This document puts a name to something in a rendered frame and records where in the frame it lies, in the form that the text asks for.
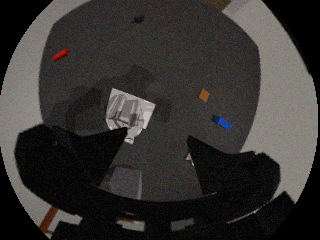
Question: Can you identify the orange flat plate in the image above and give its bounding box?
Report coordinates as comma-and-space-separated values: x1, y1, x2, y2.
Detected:
199, 88, 209, 103

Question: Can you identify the dark red flat bar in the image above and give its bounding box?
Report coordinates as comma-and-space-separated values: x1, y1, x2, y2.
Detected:
53, 49, 69, 61

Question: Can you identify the blue rectangular block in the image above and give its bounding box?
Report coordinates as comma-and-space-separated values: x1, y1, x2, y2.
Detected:
213, 116, 232, 131

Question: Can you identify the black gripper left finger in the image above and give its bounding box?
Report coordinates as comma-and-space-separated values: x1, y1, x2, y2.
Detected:
52, 125, 128, 187

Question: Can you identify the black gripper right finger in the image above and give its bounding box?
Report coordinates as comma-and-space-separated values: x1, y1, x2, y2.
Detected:
187, 136, 255, 196

